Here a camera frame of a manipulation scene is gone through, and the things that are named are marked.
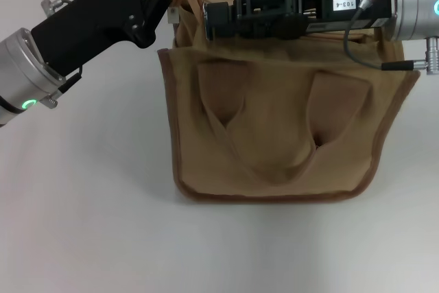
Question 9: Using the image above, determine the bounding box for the khaki canvas food bag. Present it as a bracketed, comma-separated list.
[156, 0, 421, 207]

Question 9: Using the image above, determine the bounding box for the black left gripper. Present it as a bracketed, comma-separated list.
[30, 0, 180, 78]

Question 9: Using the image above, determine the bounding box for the right gripper cable with plugs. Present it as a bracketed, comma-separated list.
[344, 0, 439, 75]

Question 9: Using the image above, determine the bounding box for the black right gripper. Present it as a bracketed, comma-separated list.
[206, 0, 393, 40]

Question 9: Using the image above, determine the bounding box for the left gripper cable with plugs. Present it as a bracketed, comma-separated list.
[40, 0, 84, 110]

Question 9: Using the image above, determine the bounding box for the gripper cable with plugs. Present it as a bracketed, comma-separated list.
[344, 0, 439, 75]
[40, 0, 84, 110]

